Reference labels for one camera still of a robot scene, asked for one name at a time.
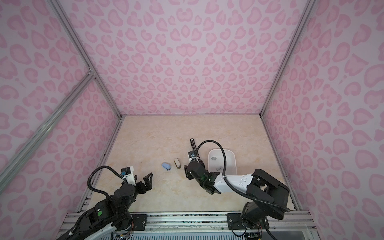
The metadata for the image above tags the left mounting plate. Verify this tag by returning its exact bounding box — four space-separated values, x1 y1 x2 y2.
130 214 148 232

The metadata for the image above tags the blue mini stapler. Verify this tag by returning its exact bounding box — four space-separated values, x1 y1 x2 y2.
161 163 172 171

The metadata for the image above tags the white plastic bin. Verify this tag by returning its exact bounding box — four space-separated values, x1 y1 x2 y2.
208 149 238 175

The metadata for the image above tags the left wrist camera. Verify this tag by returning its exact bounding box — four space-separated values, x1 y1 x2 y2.
121 166 136 186

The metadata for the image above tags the right mounting plate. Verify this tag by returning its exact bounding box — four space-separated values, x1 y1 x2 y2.
226 213 270 230

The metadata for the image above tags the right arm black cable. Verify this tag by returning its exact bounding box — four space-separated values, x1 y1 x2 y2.
194 139 291 240

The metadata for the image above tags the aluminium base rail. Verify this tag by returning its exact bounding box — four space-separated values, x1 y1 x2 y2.
56 211 320 240

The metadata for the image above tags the mounting plate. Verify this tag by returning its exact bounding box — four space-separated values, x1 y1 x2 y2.
130 214 148 232
226 213 270 230

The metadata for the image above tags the black stapler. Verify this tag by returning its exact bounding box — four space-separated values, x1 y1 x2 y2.
190 139 200 162

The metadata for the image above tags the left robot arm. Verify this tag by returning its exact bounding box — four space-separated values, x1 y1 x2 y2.
58 173 153 240

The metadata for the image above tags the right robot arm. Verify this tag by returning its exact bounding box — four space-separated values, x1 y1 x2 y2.
184 161 290 229

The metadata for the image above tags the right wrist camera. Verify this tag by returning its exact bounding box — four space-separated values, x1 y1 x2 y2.
188 151 197 162

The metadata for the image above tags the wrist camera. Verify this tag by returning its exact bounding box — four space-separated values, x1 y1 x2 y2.
121 166 136 186
188 151 197 162

